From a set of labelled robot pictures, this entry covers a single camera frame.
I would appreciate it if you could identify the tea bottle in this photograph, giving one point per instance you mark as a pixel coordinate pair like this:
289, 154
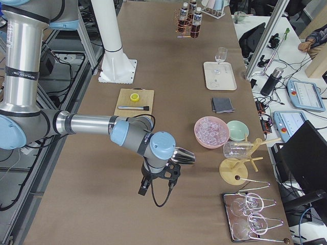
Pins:
183, 14
196, 23
192, 6

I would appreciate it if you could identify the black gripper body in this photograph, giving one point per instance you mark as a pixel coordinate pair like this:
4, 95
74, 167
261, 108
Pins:
145, 174

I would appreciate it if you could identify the teach pendant near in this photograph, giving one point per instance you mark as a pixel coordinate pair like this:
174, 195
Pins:
288, 122

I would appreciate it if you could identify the copper wire bottle basket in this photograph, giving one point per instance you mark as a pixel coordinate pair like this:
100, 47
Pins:
186, 33

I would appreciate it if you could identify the hanging wine glass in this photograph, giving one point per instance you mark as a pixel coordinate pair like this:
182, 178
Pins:
254, 227
246, 204

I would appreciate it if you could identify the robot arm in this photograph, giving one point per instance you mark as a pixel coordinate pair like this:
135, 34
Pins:
23, 122

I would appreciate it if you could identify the pink bowl with ice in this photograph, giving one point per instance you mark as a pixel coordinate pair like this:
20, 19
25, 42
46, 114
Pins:
211, 132

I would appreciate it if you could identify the hanging wine glass lower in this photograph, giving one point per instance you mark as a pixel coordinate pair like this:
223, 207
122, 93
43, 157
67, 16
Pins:
254, 227

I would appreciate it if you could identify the steel ice scoop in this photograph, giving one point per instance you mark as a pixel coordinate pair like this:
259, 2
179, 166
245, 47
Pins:
183, 156

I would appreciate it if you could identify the steel muddler black tip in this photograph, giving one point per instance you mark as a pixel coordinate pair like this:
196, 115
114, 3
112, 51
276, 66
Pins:
141, 108

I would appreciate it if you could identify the aluminium frame post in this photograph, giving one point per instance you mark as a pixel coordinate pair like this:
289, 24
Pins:
273, 21

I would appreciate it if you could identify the hanging wine glass upper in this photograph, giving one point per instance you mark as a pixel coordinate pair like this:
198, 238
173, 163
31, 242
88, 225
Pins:
246, 204

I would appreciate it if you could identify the bamboo cutting board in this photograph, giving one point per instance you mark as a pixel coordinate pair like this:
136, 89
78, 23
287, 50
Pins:
146, 99

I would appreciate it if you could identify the black glass rack tray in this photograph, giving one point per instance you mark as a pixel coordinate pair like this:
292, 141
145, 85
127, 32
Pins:
231, 218

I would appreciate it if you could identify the grey folded cloth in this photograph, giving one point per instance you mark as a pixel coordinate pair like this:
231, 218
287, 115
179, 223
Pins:
222, 105

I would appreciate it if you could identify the white rabbit tray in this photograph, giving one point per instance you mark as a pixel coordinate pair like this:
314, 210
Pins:
219, 77

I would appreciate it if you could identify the wooden cup tree stand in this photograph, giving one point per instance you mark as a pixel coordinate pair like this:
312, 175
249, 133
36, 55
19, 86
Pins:
234, 171

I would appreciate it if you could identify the teach pendant far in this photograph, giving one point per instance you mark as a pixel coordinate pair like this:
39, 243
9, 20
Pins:
305, 95

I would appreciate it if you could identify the black thermos bottle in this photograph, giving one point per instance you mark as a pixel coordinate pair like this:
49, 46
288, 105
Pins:
272, 81

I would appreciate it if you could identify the green bowl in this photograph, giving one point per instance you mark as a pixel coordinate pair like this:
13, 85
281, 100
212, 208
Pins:
238, 131

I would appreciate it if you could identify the half lemon slice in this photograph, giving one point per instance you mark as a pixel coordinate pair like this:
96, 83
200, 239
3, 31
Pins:
134, 97

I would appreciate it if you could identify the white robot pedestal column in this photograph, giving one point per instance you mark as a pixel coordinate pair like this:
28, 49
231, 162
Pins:
116, 66

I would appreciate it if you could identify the glass jar on stand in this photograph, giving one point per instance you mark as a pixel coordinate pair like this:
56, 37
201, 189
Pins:
235, 149

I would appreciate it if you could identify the wine glass on tray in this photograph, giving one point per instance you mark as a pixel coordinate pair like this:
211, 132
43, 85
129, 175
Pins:
220, 57

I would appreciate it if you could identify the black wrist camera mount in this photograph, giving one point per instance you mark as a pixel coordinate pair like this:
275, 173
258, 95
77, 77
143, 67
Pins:
171, 172

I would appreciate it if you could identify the teach pendant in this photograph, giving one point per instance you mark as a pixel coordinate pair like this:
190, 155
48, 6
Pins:
288, 122
305, 95

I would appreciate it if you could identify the black monitor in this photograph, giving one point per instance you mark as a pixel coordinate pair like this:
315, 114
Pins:
305, 156

